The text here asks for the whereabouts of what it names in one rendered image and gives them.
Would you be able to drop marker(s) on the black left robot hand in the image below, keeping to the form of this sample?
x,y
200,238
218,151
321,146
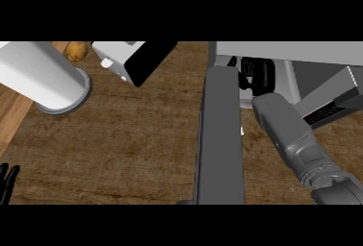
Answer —
x,y
6,185

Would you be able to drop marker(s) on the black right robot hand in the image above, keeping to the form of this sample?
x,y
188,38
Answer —
x,y
257,75

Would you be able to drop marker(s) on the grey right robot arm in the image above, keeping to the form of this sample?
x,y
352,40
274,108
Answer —
x,y
288,134

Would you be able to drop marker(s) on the grey microwave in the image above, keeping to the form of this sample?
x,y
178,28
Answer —
x,y
293,53

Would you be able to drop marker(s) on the dark grey microwave door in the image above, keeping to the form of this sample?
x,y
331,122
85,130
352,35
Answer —
x,y
220,134

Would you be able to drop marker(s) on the white appliance with black panel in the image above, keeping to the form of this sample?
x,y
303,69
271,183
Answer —
x,y
120,53

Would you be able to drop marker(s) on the white cylinder with grey base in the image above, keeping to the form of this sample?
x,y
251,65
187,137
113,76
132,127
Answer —
x,y
37,73

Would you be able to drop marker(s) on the brown potato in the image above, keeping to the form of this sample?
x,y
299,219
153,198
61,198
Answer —
x,y
76,51

